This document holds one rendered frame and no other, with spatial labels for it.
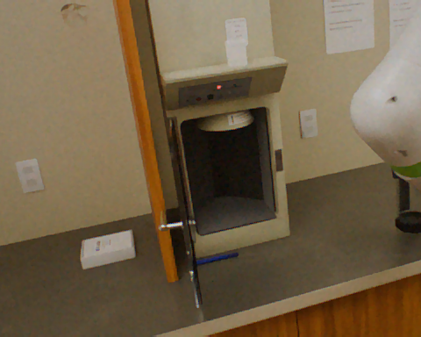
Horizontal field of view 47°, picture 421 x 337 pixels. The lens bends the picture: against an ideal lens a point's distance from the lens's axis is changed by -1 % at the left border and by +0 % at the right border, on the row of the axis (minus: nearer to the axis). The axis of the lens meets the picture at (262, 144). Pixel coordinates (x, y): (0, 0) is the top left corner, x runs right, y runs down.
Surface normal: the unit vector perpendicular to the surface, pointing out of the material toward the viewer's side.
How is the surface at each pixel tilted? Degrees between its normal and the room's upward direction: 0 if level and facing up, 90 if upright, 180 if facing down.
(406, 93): 61
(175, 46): 90
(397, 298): 90
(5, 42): 90
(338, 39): 90
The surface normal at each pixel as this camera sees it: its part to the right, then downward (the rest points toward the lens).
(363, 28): 0.30, 0.27
